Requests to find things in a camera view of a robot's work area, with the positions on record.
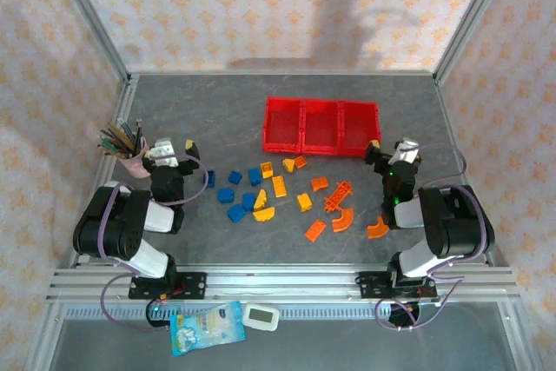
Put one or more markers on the blue lego brick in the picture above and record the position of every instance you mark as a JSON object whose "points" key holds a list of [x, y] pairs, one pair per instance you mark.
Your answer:
{"points": [[210, 178], [226, 195], [255, 176], [236, 213], [235, 177], [248, 201]]}

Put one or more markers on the orange curved lego piece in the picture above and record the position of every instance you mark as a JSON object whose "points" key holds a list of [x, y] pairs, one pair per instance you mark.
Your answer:
{"points": [[344, 222], [377, 231]]}

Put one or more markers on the orange rounded lego brick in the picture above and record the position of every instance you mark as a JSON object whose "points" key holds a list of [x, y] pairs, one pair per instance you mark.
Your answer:
{"points": [[319, 183]]}

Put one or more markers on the orange small lego brick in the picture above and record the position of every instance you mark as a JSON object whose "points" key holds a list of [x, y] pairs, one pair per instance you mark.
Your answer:
{"points": [[300, 162]]}

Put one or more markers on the yellow square lego brick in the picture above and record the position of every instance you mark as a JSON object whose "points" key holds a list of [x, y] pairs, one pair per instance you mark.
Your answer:
{"points": [[305, 202], [266, 170]]}

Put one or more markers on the yellow wedge lego brick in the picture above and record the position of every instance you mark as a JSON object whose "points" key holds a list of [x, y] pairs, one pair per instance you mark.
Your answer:
{"points": [[260, 200]]}

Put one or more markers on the yellow sloped lego brick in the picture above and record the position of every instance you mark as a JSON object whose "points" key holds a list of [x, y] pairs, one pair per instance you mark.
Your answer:
{"points": [[288, 165]]}

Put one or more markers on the yellow long lego brick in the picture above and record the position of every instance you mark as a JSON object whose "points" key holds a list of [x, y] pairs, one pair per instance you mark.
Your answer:
{"points": [[279, 185]]}

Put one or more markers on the yellow half-round lego brick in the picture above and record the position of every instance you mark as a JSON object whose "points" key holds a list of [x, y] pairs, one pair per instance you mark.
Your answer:
{"points": [[264, 214]]}

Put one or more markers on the orange lego plate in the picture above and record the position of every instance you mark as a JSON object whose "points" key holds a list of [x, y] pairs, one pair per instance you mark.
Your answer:
{"points": [[315, 230]]}

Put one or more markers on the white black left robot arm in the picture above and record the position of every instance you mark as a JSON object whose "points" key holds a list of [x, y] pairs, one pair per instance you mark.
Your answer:
{"points": [[104, 232]]}

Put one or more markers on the pink pencil cup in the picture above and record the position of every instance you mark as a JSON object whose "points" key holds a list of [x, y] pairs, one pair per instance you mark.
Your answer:
{"points": [[137, 167]]}

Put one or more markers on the dark pencil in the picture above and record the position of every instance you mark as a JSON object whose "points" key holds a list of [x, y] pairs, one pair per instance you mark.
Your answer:
{"points": [[139, 134]]}

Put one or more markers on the grey pencil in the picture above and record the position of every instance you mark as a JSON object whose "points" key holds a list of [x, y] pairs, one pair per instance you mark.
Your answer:
{"points": [[126, 134]]}

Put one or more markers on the yellow pencil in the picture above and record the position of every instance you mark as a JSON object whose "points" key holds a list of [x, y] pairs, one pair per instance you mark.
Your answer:
{"points": [[114, 141]]}

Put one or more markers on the green pencil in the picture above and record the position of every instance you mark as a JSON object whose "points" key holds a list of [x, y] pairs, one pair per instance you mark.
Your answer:
{"points": [[110, 148]]}

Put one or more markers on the blue white snack bag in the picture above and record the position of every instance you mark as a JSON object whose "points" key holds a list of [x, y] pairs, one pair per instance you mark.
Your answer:
{"points": [[206, 332]]}

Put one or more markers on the white digital timer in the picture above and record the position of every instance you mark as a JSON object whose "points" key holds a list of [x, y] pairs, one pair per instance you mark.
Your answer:
{"points": [[260, 316]]}

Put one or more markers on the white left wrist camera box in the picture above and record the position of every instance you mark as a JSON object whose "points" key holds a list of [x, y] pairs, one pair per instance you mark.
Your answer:
{"points": [[164, 151]]}

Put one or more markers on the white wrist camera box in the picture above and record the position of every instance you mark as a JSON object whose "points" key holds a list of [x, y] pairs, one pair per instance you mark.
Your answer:
{"points": [[406, 149], [164, 151]]}

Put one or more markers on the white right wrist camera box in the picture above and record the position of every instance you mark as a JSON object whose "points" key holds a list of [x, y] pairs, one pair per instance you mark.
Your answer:
{"points": [[406, 149]]}

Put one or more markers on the aluminium side rail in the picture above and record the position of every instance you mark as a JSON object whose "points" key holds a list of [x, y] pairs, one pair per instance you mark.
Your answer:
{"points": [[448, 121], [126, 99]]}

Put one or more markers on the aluminium back rail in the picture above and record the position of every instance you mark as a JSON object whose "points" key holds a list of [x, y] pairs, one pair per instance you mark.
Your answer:
{"points": [[282, 72]]}

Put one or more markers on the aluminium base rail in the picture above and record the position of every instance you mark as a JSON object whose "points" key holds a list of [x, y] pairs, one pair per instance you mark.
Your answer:
{"points": [[282, 284]]}

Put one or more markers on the aluminium frame post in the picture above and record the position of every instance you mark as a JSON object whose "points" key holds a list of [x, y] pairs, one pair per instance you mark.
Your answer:
{"points": [[468, 19], [94, 19]]}

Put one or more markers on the aluminium frame leg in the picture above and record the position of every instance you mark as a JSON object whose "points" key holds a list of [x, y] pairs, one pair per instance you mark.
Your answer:
{"points": [[517, 336], [43, 336]]}

